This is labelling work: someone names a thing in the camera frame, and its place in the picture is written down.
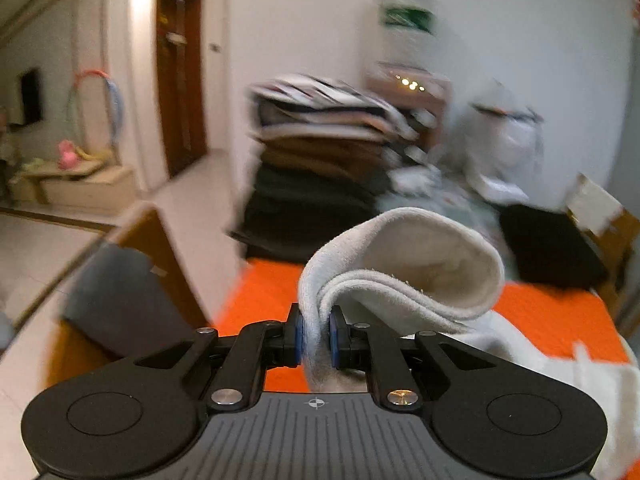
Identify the white fleece hoodie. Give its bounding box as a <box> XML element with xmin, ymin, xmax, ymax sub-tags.
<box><xmin>297</xmin><ymin>207</ymin><xmax>639</xmax><ymax>479</ymax></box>

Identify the black fabric storage bag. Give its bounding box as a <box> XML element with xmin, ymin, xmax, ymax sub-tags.
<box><xmin>499</xmin><ymin>204</ymin><xmax>608</xmax><ymax>290</ymax></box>

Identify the wall-mounted black television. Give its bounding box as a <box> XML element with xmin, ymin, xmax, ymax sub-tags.
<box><xmin>20</xmin><ymin>68</ymin><xmax>42</xmax><ymax>126</ymax></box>

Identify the wooden chair with grey garment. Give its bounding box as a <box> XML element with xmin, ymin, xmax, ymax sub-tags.
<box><xmin>46</xmin><ymin>206</ymin><xmax>209</xmax><ymax>387</ymax></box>

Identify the brown wooden door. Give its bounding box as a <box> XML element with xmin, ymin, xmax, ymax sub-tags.
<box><xmin>155</xmin><ymin>0</ymin><xmax>207</xmax><ymax>178</ymax></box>

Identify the low wooden TV cabinet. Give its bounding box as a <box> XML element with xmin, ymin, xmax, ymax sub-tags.
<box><xmin>9</xmin><ymin>160</ymin><xmax>137</xmax><ymax>216</ymax></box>

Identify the orange patterned table mat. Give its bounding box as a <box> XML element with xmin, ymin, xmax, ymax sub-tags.
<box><xmin>214</xmin><ymin>258</ymin><xmax>640</xmax><ymax>480</ymax></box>

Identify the stack of folded clothes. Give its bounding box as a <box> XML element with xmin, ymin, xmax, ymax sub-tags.
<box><xmin>229</xmin><ymin>65</ymin><xmax>451</xmax><ymax>263</ymax></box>

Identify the water dispenser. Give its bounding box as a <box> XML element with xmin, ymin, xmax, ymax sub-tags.
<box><xmin>366</xmin><ymin>0</ymin><xmax>452</xmax><ymax>151</ymax></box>

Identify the pink kettlebell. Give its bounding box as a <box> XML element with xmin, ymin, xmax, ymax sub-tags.
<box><xmin>58</xmin><ymin>140</ymin><xmax>80</xmax><ymax>170</ymax></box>

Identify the white plastic bag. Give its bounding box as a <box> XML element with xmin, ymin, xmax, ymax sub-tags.
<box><xmin>464</xmin><ymin>80</ymin><xmax>544</xmax><ymax>206</ymax></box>

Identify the colourful hula hoop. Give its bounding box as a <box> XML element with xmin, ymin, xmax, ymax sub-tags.
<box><xmin>65</xmin><ymin>68</ymin><xmax>125</xmax><ymax>166</ymax></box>

